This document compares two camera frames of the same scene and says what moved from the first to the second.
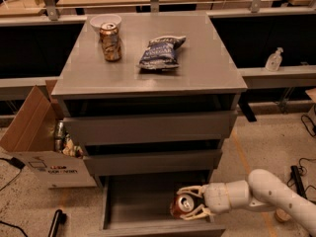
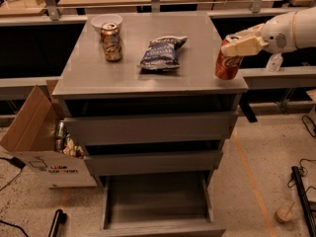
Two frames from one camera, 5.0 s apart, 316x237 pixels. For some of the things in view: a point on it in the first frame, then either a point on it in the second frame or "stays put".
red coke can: x=182 y=204 -> x=227 y=66
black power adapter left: x=16 y=162 stays put
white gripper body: x=215 y=197 -> x=277 y=36
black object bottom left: x=59 y=217 stays put
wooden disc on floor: x=281 y=215 stays put
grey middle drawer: x=153 y=162 stays put
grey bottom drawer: x=139 y=205 stays put
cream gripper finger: x=199 y=212 -> x=244 y=46
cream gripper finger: x=197 y=190 -> x=235 y=38
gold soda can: x=112 y=46 stays put
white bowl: x=97 y=20 stays put
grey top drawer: x=151 y=127 stays put
